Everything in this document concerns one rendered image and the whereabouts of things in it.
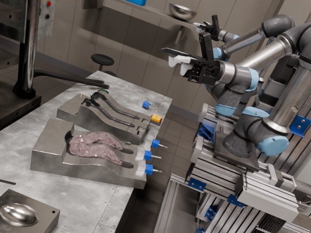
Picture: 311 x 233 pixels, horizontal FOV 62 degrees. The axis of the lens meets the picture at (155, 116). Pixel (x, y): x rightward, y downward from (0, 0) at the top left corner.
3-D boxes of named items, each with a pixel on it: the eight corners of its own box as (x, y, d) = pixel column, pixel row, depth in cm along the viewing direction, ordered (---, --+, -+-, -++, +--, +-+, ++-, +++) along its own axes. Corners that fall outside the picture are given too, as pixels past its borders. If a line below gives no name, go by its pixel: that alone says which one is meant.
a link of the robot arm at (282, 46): (303, 11, 105) (197, 75, 111) (323, 16, 96) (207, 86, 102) (307, 35, 111) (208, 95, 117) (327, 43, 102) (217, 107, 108)
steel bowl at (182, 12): (195, 23, 309) (199, 12, 303) (192, 25, 278) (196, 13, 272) (168, 13, 311) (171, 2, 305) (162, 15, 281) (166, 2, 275)
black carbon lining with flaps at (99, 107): (139, 120, 161) (144, 107, 157) (132, 132, 147) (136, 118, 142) (88, 100, 163) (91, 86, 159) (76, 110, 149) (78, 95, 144)
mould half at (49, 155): (141, 154, 143) (147, 138, 138) (143, 189, 121) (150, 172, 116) (47, 135, 133) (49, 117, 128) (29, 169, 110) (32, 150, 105)
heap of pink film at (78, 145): (123, 145, 135) (127, 133, 132) (121, 168, 120) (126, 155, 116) (72, 135, 130) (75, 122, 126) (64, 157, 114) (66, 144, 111)
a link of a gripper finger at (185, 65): (176, 76, 78) (192, 77, 85) (182, 57, 76) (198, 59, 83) (168, 73, 79) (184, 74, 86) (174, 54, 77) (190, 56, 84)
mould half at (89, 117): (148, 128, 169) (154, 111, 163) (137, 149, 146) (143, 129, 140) (77, 101, 172) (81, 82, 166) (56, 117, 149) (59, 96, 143)
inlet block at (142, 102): (155, 112, 193) (157, 105, 191) (152, 113, 189) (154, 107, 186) (141, 103, 198) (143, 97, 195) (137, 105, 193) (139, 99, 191)
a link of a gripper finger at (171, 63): (157, 63, 92) (181, 71, 90) (161, 46, 90) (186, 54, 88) (159, 62, 95) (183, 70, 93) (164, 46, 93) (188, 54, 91)
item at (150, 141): (166, 149, 155) (169, 142, 153) (165, 154, 151) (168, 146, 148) (146, 141, 155) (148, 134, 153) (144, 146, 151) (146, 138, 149)
